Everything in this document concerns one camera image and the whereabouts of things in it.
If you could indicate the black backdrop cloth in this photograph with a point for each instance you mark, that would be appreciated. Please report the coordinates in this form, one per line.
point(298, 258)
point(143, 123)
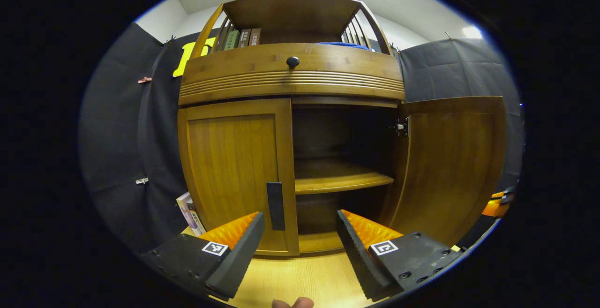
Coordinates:
point(112, 134)

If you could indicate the wooden cabinet door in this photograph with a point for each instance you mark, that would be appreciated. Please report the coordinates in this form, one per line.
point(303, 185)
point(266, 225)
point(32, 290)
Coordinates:
point(229, 167)
point(450, 167)

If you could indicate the green book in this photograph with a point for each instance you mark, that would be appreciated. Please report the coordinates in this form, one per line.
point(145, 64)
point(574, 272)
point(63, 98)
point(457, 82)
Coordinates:
point(232, 40)

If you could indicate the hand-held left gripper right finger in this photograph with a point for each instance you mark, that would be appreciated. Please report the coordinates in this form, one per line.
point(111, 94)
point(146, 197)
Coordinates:
point(356, 256)

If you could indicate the wooden drawer with black knob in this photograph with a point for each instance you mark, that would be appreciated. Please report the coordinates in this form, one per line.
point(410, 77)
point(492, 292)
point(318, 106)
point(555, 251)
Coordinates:
point(243, 71)

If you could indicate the white book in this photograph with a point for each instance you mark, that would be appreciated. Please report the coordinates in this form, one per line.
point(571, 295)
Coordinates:
point(185, 212)

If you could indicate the black clip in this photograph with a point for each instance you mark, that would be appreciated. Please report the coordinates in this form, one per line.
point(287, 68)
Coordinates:
point(169, 41)

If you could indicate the blue cloth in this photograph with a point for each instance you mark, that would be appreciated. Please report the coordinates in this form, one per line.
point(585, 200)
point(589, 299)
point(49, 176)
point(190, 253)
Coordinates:
point(344, 44)

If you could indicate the reddish brown book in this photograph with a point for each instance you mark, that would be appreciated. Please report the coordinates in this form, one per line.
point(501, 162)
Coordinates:
point(254, 36)

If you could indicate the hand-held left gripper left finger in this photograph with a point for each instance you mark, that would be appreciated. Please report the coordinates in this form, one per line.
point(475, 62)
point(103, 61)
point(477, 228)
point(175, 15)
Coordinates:
point(239, 256)

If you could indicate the wooden double-door shoe cabinet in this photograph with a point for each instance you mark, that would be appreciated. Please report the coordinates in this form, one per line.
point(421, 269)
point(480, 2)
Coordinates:
point(290, 83)

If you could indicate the white clip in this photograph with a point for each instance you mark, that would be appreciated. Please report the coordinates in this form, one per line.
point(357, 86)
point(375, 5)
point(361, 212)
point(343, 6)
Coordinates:
point(142, 181)

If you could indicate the small ceiling light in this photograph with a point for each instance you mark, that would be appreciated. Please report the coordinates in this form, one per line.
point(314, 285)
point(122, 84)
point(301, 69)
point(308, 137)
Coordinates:
point(472, 32)

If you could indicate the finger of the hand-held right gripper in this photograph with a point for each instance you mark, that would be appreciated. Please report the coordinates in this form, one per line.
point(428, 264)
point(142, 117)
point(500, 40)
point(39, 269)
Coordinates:
point(494, 208)

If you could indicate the dark brown book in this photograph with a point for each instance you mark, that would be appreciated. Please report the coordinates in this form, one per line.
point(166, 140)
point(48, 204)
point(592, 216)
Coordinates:
point(244, 38)

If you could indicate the red clip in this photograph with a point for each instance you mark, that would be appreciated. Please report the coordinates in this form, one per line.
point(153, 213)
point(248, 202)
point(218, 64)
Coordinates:
point(145, 80)

